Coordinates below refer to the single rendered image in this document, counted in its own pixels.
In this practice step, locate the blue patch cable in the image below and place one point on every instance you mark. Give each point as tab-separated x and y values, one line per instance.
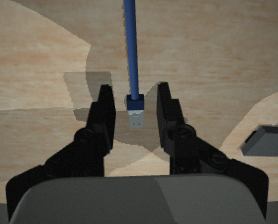
130	18

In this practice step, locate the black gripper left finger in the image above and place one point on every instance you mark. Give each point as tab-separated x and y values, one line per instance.
80	155

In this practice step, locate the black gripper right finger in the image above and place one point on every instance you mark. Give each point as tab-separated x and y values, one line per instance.
190	154

